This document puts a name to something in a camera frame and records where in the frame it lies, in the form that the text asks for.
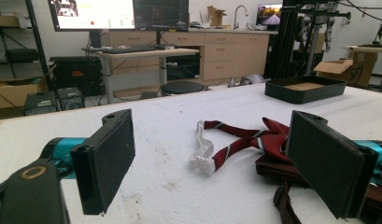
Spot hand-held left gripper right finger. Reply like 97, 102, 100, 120
286, 110, 379, 220

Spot large open cardboard box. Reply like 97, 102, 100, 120
313, 50, 379, 88

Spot dark brown bow tie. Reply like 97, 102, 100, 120
255, 153, 382, 224

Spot small monitor with road picture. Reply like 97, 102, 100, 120
256, 3, 284, 26

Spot small open cardboard box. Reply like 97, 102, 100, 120
206, 5, 228, 27

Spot black round stool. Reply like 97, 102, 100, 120
160, 79, 208, 97

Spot light wooden cabinets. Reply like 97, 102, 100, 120
101, 29, 278, 85

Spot red striped bow tie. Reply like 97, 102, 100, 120
189, 117, 292, 175

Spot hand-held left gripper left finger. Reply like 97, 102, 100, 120
70, 108, 136, 216

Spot dark computer monitor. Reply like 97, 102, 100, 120
132, 0, 191, 32

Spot black keyboard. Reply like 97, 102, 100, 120
99, 46, 157, 54

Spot black metal shelf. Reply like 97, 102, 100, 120
0, 0, 52, 91

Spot black hanger stand wooden tray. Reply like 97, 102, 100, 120
264, 76, 347, 105

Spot metal faucet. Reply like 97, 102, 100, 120
233, 4, 249, 31

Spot black metal frame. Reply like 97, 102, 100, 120
271, 0, 351, 80

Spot black computer tower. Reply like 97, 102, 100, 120
50, 55, 104, 96

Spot white foam mat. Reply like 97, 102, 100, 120
0, 83, 382, 224

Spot flat cardboard box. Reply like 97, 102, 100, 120
0, 78, 50, 110

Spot black bag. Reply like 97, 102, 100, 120
5, 48, 40, 63

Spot light wooden desk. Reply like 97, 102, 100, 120
96, 48, 201, 105

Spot bright computer monitor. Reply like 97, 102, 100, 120
48, 0, 136, 32

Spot grey power supply unit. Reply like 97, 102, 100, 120
23, 91, 59, 117
57, 87, 85, 111

